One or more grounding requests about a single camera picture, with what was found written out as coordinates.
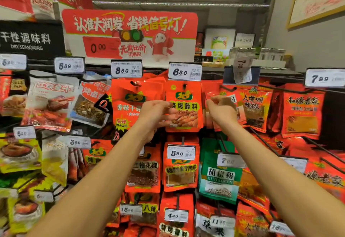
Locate white picture poster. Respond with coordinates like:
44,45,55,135
204,27,236,62

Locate person's right hand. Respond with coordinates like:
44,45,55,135
206,95,239,132

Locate small white sign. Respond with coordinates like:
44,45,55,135
234,33,255,49

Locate distant shelf goods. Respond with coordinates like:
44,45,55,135
229,48,286,69

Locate red barbecue dip seasoning packet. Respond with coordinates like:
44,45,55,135
164,80,204,132

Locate white red-print sauce packet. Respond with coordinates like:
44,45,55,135
22,71,81,132

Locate person's right forearm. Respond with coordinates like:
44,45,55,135
225,123,345,237

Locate red white promotion sign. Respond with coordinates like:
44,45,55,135
62,9,199,68

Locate green white-label packet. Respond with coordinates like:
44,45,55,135
199,137,243,205

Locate red packet with dish picture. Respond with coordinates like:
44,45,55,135
0,71,28,117

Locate rows of hanging red packets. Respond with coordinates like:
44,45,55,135
81,72,345,237

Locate metal ceiling rail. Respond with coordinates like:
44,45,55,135
93,1,270,9

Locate pale white packet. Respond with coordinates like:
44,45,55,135
42,137,70,186

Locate black category sign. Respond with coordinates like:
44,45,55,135
0,20,66,59

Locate person's left forearm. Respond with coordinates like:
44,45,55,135
27,131,157,237

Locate hanging display of seasoning packets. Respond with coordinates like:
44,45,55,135
0,53,345,237

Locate clear packet with red label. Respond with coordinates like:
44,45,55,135
69,72,111,128

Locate person's left hand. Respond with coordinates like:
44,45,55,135
136,99,172,138

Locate yellow green packet bowl picture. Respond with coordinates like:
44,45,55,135
0,137,43,174

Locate assorted green brown packets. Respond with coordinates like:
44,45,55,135
0,175,60,237

